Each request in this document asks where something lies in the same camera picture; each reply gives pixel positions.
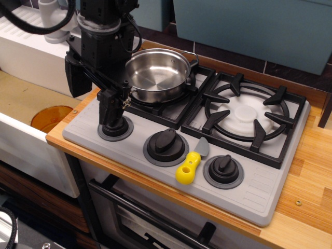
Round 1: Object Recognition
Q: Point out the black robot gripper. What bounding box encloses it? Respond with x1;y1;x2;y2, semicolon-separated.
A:
65;15;142;128

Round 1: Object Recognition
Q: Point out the white toy sink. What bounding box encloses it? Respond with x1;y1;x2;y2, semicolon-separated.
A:
0;5;125;199

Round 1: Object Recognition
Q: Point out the white burner cap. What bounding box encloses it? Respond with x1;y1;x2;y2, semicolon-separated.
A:
217;94;274;137

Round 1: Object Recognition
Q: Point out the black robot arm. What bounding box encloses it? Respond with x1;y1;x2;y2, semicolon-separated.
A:
65;1;139;135

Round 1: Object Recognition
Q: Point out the black stove knob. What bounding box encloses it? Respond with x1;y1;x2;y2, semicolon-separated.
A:
98;116;134;142
203;155;244;190
143;128;189;167

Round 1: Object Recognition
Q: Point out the oven door with black handle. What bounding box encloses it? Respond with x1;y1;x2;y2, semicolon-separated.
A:
88;175;215;248

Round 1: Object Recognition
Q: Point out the stainless steel pot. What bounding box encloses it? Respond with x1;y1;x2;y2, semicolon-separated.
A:
126;48;199;104

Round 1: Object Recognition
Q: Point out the black right burner grate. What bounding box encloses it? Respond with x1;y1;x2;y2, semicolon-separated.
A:
181;72;307;169

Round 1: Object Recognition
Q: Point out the yellow handled toy knife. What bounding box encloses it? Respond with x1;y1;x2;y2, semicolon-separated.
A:
175;137;210;185

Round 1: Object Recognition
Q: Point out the grey toy faucet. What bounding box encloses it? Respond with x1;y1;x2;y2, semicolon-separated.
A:
38;0;78;44

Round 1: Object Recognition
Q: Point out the black cable bottom left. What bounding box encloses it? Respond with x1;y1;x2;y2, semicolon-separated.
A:
0;206;19;249

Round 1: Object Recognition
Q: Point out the black burner grate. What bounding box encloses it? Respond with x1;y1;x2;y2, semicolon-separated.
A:
126;65;215;129
181;72;307;169

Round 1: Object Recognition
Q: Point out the black middle stove knob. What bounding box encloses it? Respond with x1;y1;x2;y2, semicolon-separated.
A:
143;128;189;167

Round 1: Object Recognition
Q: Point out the grey toy stove top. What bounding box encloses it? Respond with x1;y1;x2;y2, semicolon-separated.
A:
61;66;311;226

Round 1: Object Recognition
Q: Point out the orange plastic bowl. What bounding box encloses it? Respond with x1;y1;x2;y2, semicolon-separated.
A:
31;105;73;133

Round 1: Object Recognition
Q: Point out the black right stove knob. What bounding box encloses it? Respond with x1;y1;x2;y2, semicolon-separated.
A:
203;155;244;190

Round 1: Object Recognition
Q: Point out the black left burner grate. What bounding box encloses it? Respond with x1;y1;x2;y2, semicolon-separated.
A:
126;65;215;129

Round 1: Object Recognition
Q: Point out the teal box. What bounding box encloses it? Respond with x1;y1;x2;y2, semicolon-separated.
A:
173;1;331;75

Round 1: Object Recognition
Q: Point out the black braided cable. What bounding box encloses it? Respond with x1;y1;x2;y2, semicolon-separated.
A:
0;0;77;35

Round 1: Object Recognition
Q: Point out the black left stove knob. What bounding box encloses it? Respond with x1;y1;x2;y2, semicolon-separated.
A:
98;116;134;142

